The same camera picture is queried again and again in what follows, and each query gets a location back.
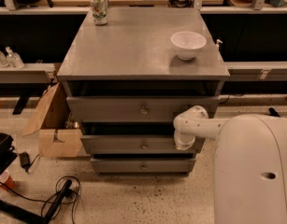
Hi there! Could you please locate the grey bottom drawer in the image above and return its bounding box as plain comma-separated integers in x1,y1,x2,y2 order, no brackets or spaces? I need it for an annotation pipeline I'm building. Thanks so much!
91,159,195,174

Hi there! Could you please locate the grey top drawer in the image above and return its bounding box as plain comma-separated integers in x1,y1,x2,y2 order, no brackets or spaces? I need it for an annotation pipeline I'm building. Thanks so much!
67,96,219,122

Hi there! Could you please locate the white pump bottle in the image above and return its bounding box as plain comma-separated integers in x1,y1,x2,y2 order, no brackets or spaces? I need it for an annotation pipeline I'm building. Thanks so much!
216,39,222,51

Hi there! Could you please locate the black stand base bar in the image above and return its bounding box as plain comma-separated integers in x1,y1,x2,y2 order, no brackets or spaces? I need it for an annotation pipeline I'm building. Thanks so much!
0,179,72,224

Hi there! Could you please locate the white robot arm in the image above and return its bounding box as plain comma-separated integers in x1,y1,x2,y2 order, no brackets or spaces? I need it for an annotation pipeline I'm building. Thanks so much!
173,105,287,224

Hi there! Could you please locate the red plastic cup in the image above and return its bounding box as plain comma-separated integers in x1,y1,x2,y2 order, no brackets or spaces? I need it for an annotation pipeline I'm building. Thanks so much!
0,170,15,190

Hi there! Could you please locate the black cable coil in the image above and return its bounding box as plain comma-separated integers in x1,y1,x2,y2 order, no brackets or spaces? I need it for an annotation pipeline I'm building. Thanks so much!
39,175,82,224

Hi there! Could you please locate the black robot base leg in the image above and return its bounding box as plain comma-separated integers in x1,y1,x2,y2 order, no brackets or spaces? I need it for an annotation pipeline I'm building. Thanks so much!
268,107,280,117

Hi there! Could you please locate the black power adapter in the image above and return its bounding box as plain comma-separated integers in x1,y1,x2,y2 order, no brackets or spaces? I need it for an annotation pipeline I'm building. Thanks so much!
19,152,31,170

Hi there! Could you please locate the white ceramic bowl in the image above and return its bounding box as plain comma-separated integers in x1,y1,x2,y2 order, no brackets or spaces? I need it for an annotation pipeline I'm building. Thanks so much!
170,31,207,61

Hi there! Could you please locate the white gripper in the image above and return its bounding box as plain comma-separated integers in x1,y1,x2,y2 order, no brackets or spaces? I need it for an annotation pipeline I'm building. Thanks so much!
174,132,195,150

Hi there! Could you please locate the open cardboard box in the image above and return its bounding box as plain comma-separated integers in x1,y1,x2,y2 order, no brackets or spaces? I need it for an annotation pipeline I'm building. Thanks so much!
22,83,86,158

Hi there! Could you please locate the grey drawer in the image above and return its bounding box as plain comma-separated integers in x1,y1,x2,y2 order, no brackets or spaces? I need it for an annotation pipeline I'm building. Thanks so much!
81,135,205,154
67,96,219,122
91,159,195,174

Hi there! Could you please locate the grey wooden drawer cabinet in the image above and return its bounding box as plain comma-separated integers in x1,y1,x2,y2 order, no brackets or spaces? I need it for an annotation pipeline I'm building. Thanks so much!
56,7,231,176

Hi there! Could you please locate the black bin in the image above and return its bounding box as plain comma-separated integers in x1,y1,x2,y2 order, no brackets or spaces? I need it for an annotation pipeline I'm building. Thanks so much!
0,133,17,174

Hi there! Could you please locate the clear sanitizer bottle right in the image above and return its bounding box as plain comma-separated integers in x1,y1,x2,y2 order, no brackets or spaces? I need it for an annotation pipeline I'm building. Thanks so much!
6,47,24,69

